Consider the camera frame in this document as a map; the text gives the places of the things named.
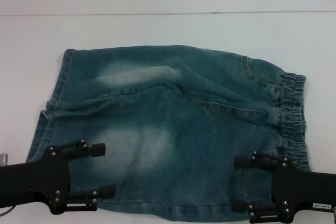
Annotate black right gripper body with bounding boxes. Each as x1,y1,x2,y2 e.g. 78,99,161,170
271,157,336,222

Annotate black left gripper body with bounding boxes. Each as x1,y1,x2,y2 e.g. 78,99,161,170
0,146,70,216

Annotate blue denim shorts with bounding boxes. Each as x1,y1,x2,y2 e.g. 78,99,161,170
26,45,313,222

